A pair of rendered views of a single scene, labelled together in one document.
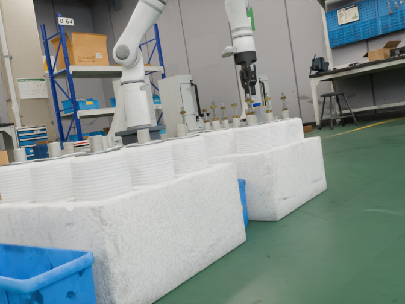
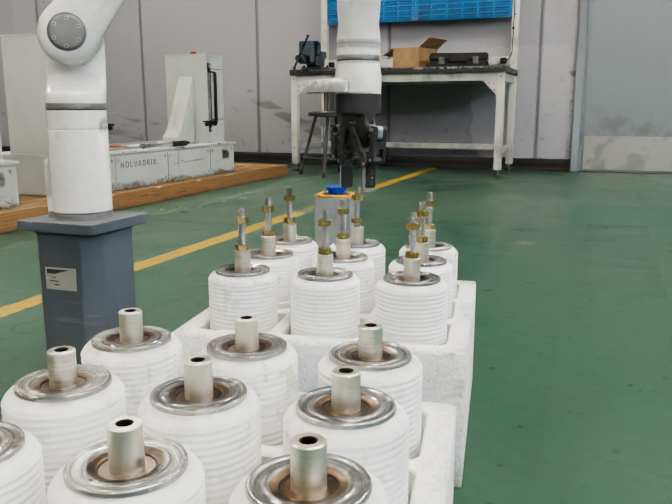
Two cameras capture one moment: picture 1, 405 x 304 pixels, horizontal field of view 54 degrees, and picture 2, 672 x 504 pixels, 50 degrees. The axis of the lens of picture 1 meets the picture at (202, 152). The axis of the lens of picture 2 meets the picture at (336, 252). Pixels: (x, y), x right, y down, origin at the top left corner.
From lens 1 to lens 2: 0.49 m
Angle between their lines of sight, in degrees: 25
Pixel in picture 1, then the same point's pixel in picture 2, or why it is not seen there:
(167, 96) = (22, 75)
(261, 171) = (444, 388)
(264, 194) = not seen: hidden behind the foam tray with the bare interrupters
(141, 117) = (96, 194)
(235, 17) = (358, 16)
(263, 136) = (442, 309)
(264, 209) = not seen: hidden behind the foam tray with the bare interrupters
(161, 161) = (402, 464)
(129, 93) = (72, 135)
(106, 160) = not seen: outside the picture
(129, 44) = (87, 17)
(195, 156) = (413, 411)
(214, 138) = (329, 298)
